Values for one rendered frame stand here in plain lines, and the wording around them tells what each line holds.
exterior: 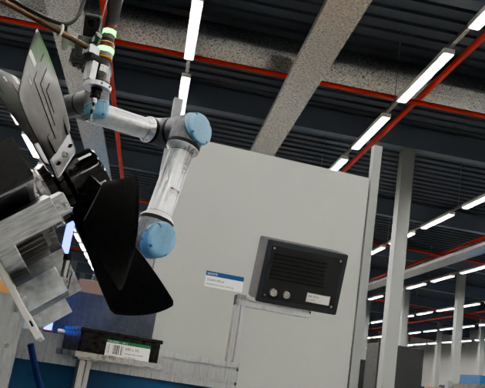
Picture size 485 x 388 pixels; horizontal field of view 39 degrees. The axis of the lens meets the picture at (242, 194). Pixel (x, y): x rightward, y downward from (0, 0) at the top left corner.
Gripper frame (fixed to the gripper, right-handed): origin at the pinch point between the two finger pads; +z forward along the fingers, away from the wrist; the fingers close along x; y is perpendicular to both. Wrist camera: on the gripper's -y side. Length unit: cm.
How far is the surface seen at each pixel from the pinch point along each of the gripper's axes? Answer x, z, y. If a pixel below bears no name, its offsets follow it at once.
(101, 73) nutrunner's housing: -10.4, 11.4, 13.4
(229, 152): -44, -184, -5
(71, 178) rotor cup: -13, 30, 42
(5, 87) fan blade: 8.8, 20.2, 23.3
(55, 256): -11, 19, 60
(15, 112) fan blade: 4.3, 22.5, 28.9
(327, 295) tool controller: -83, -29, 57
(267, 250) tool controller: -62, -25, 47
